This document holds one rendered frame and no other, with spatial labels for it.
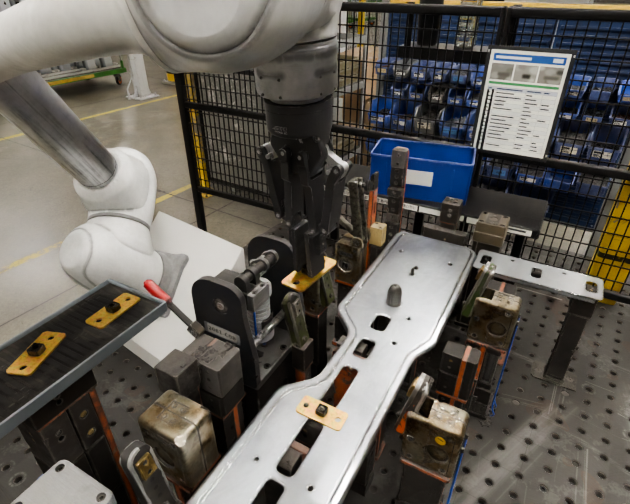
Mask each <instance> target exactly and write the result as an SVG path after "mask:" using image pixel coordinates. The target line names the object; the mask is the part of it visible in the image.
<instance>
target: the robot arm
mask: <svg viewBox="0 0 630 504"><path fill-rule="evenodd" d="M342 2H343V0H24V1H22V2H20V3H18V4H16V5H14V6H12V7H10V8H8V9H6V10H4V11H2V12H0V114H1V115H3V116H4V117H5V118H6V119H7V120H8V121H9V122H11V123H12V124H13V125H14V126H15V127H16V128H17V129H19V130H20V131H21V132H22V133H23V134H24V135H25V136H27V137H28V138H29V139H30V140H31V141H32V142H33V143H35V144H36V145H37V146H38V147H39V148H40V149H42V150H43V151H44V152H45V153H46V154H47V155H48V156H50V157H51V158H52V159H53V160H54V161H55V162H56V163H58V164H59V165H60V166H61V167H62V168H63V169H64V170H66V171H67V172H68V173H69V174H70V175H71V176H73V185H74V188H75V191H76V192H77V194H78V195H79V197H80V198H81V200H82V202H83V204H84V206H85V209H86V210H88V218H87V223H85V224H82V225H80V226H78V227H76V228H75V229H73V230H72V231H71V232H70V233H69V234H68V235H67V237H66V238H65V240H64V241H63V243H62V245H61V248H60V252H59V259H60V264H61V267H62V269H63V271H64V272H65V273H66V274H67V276H68V277H69V278H71V279H72V280H73V281H74V282H75V283H77V284H78V285H80V286H81V287H83V288H85V289H87V290H91V289H92V288H94V287H96V286H97V285H99V284H101V283H102V282H104V281H106V280H107V279H113V280H115V281H117V282H120V283H122V284H125V285H127V286H130V287H132V288H134V289H137V290H139V291H142V292H144V293H147V294H149V295H151V294H150V293H149V292H148V291H147V290H146V289H145V288H144V287H143V286H144V284H143V283H144V281H145V280H147V279H148V280H150V279H152V280H153V281H154V282H155V283H156V284H157V285H158V286H159V287H160V288H161V289H162V290H163V291H164V292H165V293H166V294H168V295H169V296H170V297H171V298H172V300H171V301H173V298H174V295H175V293H176V290H177V287H178V284H179V281H180V279H181V276H182V273H183V270H184V268H185V267H186V265H187V263H188V262H189V256H188V255H186V254H184V253H181V254H172V253H167V252H162V251H157V250H153V245H152V240H151V235H150V229H151V224H152V221H153V216H154V210H155V202H156V191H157V180H156V175H155V171H154V168H153V166H152V164H151V162H150V161H149V159H148V158H147V157H146V156H145V155H144V154H142V153H141V152H139V151H137V150H134V149H131V148H127V147H116V148H112V149H111V148H105V146H104V145H103V144H102V143H101V142H100V141H99V140H98V139H97V138H96V137H95V135H94V134H93V133H92V132H91V131H90V130H89V129H88V128H87V127H86V125H85V124H84V123H83V122H82V121H81V120H80V119H79V118H78V117H77V116H76V114H75V113H74V112H73V111H72V110H71V109H70V108H69V107H68V106H67V104H66V103H65V102H64V101H63V100H62V99H61V98H60V97H59V96H58V95H57V93H56V92H55V91H54V90H53V89H52V88H51V87H50V86H49V85H48V83H47V82H46V81H45V80H44V79H43V78H42V77H41V76H40V75H39V74H38V72H37V70H42V69H46V68H51V67H55V66H60V65H64V64H69V63H74V62H79V61H85V60H91V59H97V58H103V57H110V56H117V55H127V54H143V55H147V56H149V57H150V58H151V59H152V60H153V61H154V62H155V63H156V64H157V65H159V66H160V67H161V68H163V69H164V70H166V71H168V72H171V73H186V72H205V73H212V74H230V73H234V72H240V71H245V70H249V69H253V68H254V74H255V83H256V91H257V93H258V94H259V95H260V96H261V97H263V98H264V106H265V114H266V124H267V129H268V131H269V132H270V133H271V134H272V135H271V137H270V142H267V143H265V144H263V145H261V146H259V147H257V148H256V153H257V155H258V157H259V159H260V161H261V163H262V165H263V168H264V172H265V176H266V181H267V185H268V189H269V193H270V197H271V201H272V205H273V209H274V213H275V216H276V218H277V219H281V218H282V219H283V220H285V223H286V225H287V226H288V231H289V242H290V244H291V245H292V250H293V264H294V271H296V272H300V271H301V267H302V266H303V265H304V264H305V263H307V274H308V277H310V278H313V277H314V276H316V275H317V274H318V273H319V272H321V271H322V270H323V269H324V268H325V263H324V252H325V251H326V249H327V245H326V244H327V243H326V235H328V234H329V233H330V232H332V231H333V230H334V229H336V228H337V227H338V226H339V222H340V215H341V208H342V201H343V195H344V188H345V181H346V177H347V175H348V173H349V172H350V170H351V168H352V165H353V164H352V162H351V160H349V159H345V160H344V161H343V160H342V159H340V158H339V157H338V156H337V155H336V154H335V153H334V147H333V144H332V142H331V139H330V132H331V128H332V95H331V94H332V93H333V92H334V91H335V90H336V89H337V87H338V60H337V48H338V40H337V28H338V19H339V14H340V10H341V6H342ZM326 164H328V168H327V171H326V174H327V175H328V177H327V180H326V185H325V193H324V183H323V180H324V178H325V168H324V166H325V165H326ZM303 186H304V193H305V201H306V209H307V215H305V214H304V213H303ZM281 205H284V206H283V207H282V206H281ZM307 216H308V220H306V219H304V218H306V217H307ZM303 219H304V220H303ZM301 220H303V221H301Z"/></svg>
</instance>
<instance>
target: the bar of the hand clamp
mask: <svg viewBox="0 0 630 504"><path fill-rule="evenodd" d="M345 187H348V188H349V196H350V205H351V215H352V225H353V234H354V237H360V238H361V239H362V240H363V235H364V236H365V239H364V240H363V243H368V234H367V222H366V211H365V200H364V190H365V191H366V192H370V191H371V190H372V188H373V183H372V181H371V180H366V181H365V183H364V182H363V178H362V177H354V178H352V179H351V180H350V181H348V183H345Z"/></svg>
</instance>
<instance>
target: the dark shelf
mask: <svg viewBox="0 0 630 504"><path fill-rule="evenodd" d="M352 164H353V165H352V168H351V170H350V172H349V173H348V175H347V177H346V181H345V183H348V181H350V180H351V179H352V178H354V177H362V178H363V182H364V183H365V181H366V180H370V167H369V166H364V165H359V164H354V163H352ZM324 168H325V178H324V180H323V183H324V191H325V185H326V180H327V177H328V175H327V174H326V171H327V168H328V164H326V165H325V166H324ZM343 196H347V197H350V196H349V188H348V187H345V188H344V195H343ZM364 200H365V201H368V200H369V192H366V191H365V190H364ZM387 202H388V195H384V194H378V195H377V203H378V204H382V205H386V206H387ZM441 205H442V203H441V202H434V201H427V200H420V199H412V198H405V197H404V202H403V209H404V210H408V211H413V212H417V213H422V214H426V215H430V216H435V217H440V211H441ZM547 205H548V201H546V200H541V199H535V198H530V197H525V196H520V195H515V194H509V193H504V192H499V191H494V190H489V189H483V188H478V187H473V186H470V188H469V193H468V199H467V200H466V205H463V206H462V211H461V217H460V220H459V221H458V222H462V223H466V224H470V225H475V226H476V222H477V220H478V218H479V216H480V214H481V212H483V211H484V212H489V213H494V214H498V215H503V216H508V217H510V221H509V227H508V231H507V233H509V234H514V235H518V236H523V237H527V238H531V239H536V240H537V239H538V238H539V235H540V232H541V228H542V224H543V220H544V216H545V213H546V209H547Z"/></svg>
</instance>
